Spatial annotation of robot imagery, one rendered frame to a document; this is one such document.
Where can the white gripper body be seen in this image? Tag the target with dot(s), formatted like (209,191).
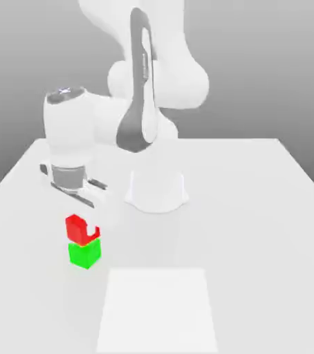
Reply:
(75,203)

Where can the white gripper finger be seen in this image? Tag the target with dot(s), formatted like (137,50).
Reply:
(90,225)

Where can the small red cube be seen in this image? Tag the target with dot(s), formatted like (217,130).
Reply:
(74,229)

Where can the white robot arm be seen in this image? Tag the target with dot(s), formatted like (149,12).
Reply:
(170,83)

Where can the small green cube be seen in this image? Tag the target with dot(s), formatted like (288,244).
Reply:
(83,255)

